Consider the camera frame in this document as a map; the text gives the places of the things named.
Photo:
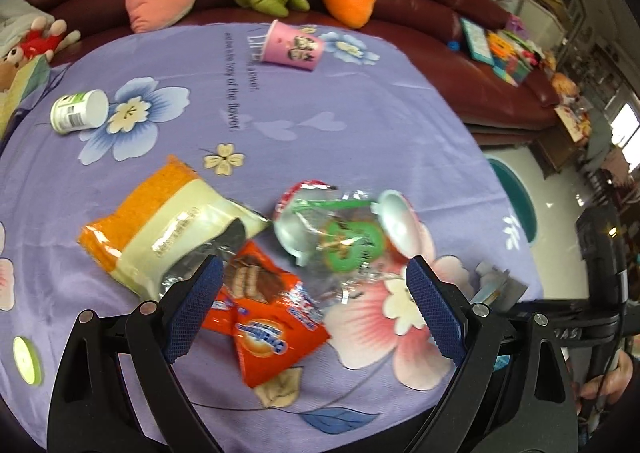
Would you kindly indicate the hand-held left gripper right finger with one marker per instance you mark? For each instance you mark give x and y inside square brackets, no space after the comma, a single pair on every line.
[432,313]

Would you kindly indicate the round yellow green disc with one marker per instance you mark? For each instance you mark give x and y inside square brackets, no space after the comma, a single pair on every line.
[27,360]

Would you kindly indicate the white plastic lid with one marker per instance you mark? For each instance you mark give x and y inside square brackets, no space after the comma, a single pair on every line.
[400,223]

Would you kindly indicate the light blue snack wrapper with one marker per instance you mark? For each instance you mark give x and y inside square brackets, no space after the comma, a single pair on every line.
[492,283]

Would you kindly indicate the blue picture book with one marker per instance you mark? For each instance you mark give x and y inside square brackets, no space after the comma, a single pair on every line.
[477,40]

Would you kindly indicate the pink paper cup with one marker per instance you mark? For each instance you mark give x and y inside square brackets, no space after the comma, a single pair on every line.
[295,48]

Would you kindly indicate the dark red leather sofa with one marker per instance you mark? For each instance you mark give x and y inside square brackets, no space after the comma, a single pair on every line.
[425,33]

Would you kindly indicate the clear plastic packaging green print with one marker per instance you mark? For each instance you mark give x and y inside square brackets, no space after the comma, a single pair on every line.
[330,238]

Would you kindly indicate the pile of colourful toys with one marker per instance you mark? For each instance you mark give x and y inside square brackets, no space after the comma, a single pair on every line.
[517,53]

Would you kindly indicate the orange cream snack bag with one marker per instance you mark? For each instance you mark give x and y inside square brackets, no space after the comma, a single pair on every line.
[150,223]

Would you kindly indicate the yellow green cloth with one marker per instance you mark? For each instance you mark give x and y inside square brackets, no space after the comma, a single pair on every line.
[25,88]

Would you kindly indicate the wooden side table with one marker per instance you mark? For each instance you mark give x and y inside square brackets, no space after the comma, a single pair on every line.
[560,153]

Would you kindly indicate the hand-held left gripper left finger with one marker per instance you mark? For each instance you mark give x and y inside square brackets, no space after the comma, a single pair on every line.
[195,308]

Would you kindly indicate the small white plastic jar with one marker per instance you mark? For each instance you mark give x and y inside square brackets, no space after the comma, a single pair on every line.
[75,113]

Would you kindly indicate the teal trash bin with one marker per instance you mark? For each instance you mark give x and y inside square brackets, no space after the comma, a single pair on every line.
[517,203]

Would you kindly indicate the red orange snack bag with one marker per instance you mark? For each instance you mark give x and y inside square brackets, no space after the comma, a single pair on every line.
[270,333]

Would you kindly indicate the person's right hand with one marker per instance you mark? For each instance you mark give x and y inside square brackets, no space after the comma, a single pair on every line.
[607,385]

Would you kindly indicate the small blue ball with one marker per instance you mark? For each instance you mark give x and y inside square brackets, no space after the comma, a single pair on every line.
[453,46]

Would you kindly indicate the clutter of colourful packets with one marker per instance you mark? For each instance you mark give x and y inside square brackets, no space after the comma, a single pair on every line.
[570,103]

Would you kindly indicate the brown teddy bear plush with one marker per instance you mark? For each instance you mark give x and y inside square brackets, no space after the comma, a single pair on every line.
[6,73]

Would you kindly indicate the purple floral tablecloth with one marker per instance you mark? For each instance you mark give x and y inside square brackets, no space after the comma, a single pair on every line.
[325,143]

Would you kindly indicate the red teddy bear plush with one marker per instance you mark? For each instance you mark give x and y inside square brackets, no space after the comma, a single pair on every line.
[35,40]

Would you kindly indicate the white cloth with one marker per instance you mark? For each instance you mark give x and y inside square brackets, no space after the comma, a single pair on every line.
[12,28]

